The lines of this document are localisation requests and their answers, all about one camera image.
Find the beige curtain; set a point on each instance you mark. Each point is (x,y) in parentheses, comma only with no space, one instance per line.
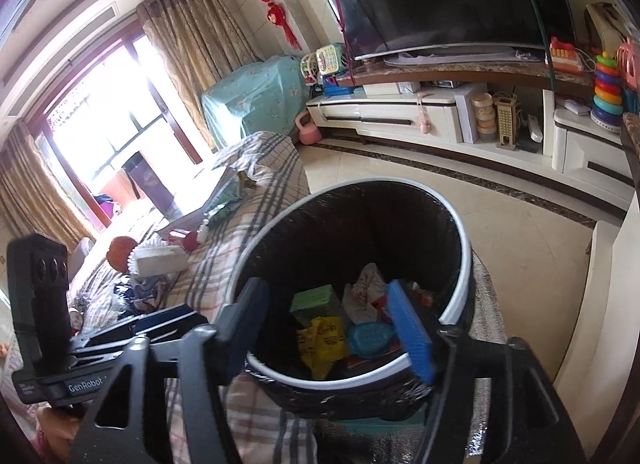
(200,43)
(35,183)

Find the brown framed glass door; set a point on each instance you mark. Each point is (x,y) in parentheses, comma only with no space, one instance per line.
(145,73)

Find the pink plastic toy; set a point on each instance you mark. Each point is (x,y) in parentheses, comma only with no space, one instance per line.
(629,63)

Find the yellow stacked containers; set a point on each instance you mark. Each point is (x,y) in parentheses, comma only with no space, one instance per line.
(484,116)

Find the white plastic bag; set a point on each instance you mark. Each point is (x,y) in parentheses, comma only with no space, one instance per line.
(362,294)

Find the white remote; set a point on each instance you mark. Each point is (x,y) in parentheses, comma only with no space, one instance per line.
(535,127)

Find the white brown TV cabinet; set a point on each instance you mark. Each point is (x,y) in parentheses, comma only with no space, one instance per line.
(390,113)

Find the teal plastic item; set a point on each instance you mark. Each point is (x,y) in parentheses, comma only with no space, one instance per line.
(370,339)

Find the green juice carton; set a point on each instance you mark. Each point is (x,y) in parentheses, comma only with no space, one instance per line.
(315,304)

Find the person's left hand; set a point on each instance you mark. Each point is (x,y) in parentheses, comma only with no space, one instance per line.
(62,415)

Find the silver textured mat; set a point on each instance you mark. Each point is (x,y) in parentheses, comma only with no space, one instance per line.
(505,304)

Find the yellow snack bag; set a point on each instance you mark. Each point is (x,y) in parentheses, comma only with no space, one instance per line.
(322,344)

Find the orange hanging cloth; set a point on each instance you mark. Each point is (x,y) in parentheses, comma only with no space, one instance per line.
(120,186)

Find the white foam block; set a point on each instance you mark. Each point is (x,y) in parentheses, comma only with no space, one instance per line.
(162,261)

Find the colourful ball rattle toy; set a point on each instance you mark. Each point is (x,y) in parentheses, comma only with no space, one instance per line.
(309,68)

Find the red tube package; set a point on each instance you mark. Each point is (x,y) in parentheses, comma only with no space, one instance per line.
(187,240)

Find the white pleated paper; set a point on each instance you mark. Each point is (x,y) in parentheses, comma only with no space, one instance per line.
(137,251)

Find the round bin with black bag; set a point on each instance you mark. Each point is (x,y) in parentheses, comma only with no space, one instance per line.
(360,224)

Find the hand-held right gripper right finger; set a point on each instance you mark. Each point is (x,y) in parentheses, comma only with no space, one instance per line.
(410,334)

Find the blue purple wrapper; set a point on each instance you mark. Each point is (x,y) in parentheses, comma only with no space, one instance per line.
(142,294)

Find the wooden lantern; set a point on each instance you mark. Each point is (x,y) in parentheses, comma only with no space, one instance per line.
(506,126)

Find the red white carton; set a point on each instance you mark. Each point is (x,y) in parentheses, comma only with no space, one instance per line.
(424,299)

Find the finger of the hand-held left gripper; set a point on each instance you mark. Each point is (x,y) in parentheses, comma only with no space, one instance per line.
(170,324)
(145,315)

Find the teal floral covered cabinet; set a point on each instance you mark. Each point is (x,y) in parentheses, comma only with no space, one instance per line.
(250,98)

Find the small white bottle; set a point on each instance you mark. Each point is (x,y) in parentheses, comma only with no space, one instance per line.
(203,233)

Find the blue toy truck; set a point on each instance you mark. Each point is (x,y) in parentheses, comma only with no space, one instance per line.
(337,88)

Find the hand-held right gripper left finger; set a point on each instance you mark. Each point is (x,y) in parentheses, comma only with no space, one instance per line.
(250,324)

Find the colourful hanging clothes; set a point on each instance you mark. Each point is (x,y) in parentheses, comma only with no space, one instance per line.
(105,204)

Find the ceiling air vent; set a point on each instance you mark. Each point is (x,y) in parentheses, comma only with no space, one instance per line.
(60,43)

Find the red toy telephone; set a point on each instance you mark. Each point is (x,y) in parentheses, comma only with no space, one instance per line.
(565,53)

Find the toy cash register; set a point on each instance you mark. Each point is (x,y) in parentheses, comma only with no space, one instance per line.
(329,59)

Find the white side cabinet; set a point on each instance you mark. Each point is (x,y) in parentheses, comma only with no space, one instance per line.
(615,319)

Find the pink kettlebell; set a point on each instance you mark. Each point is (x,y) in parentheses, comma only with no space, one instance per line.
(310,131)

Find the green snack wrapper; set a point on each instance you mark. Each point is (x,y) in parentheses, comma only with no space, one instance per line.
(227,199)

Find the apple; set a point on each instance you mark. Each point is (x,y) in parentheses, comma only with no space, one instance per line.
(120,251)

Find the small white device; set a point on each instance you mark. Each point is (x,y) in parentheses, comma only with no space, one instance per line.
(575,106)

